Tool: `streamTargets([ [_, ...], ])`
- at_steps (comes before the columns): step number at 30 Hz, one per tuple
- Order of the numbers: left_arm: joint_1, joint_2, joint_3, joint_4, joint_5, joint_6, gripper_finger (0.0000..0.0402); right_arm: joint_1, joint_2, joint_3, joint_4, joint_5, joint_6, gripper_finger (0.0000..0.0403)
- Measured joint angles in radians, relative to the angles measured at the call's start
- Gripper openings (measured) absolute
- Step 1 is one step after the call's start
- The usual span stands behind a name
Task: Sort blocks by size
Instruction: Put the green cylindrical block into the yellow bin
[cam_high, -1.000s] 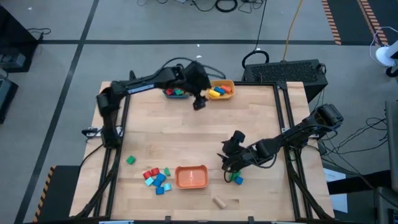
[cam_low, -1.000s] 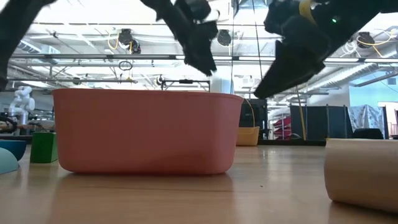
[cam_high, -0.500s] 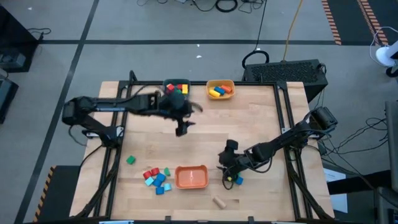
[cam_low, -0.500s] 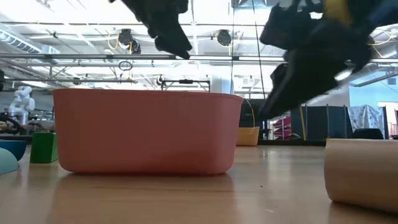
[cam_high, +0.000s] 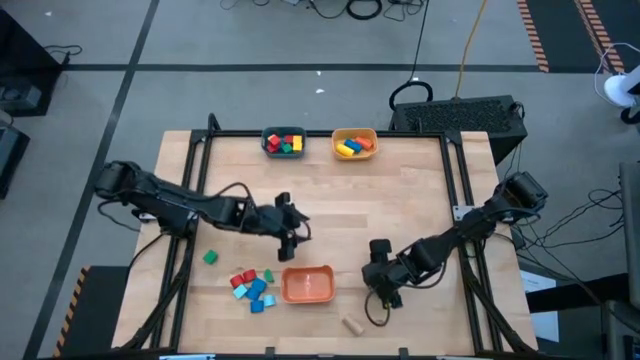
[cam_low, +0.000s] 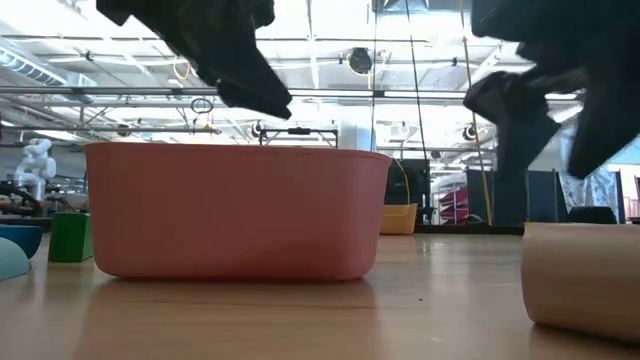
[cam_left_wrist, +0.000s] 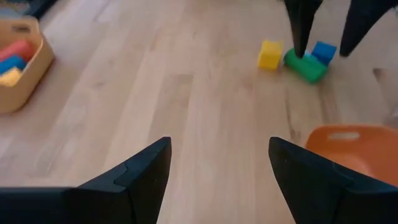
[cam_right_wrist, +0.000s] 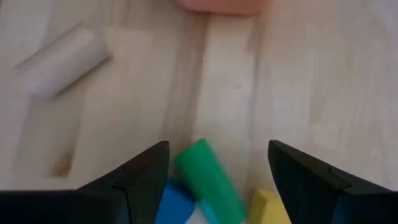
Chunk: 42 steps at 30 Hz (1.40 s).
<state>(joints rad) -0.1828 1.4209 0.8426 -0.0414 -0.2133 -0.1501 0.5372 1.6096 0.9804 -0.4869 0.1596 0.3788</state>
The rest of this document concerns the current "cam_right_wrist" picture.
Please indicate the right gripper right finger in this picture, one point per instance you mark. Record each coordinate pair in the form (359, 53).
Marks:
(311, 193)

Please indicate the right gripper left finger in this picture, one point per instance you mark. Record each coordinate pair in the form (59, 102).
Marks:
(143, 186)

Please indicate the blue wooden cube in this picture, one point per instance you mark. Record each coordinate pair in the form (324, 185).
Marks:
(174, 205)

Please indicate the yellow wooden cube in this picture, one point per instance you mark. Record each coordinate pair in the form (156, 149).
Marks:
(264, 208)

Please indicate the green wooden cylinder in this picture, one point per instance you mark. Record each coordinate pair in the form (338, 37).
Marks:
(208, 177)

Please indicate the natural wooden cylinder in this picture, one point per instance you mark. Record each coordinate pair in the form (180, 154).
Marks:
(62, 59)

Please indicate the orange plastic bin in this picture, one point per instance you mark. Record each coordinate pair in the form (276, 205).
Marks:
(224, 6)

